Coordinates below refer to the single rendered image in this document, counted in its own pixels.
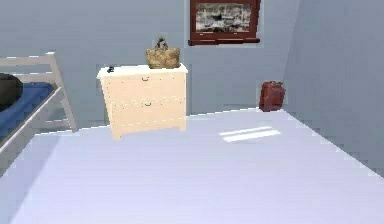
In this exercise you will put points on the dark red framed window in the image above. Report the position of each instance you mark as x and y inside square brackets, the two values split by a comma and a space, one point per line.
[223, 20]

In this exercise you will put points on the cream chest of drawers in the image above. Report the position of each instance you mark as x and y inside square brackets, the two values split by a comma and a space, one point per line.
[146, 100]

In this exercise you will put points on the small black object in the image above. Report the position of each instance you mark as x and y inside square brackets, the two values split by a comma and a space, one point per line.
[110, 69]

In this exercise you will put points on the tan woven basket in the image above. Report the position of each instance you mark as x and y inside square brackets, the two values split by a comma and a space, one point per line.
[162, 57]

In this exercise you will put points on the dark pillow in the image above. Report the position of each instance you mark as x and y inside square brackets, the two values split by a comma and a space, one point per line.
[8, 90]

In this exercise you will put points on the white bed with blue mattress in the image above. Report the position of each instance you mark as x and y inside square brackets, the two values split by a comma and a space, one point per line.
[31, 100]

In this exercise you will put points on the red bin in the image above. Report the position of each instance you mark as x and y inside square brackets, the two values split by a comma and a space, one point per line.
[271, 96]

